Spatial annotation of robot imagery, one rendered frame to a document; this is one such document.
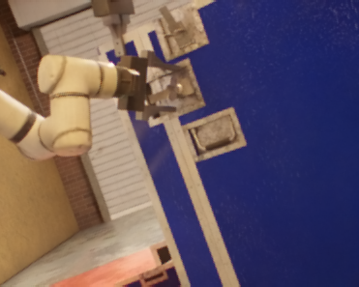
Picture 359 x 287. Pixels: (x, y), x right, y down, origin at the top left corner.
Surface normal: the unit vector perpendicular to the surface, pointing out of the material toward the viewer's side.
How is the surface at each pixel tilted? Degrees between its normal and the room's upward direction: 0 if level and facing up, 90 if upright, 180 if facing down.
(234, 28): 90
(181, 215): 90
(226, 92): 90
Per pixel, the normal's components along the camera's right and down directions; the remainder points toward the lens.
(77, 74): 0.57, -0.21
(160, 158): -0.44, 0.17
